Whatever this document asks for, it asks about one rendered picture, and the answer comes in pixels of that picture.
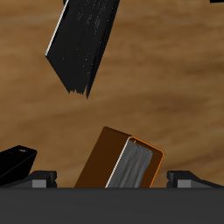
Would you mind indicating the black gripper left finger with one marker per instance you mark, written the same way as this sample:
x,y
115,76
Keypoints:
x,y
40,178

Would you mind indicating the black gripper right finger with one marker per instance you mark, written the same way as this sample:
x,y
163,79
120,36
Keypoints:
x,y
182,178

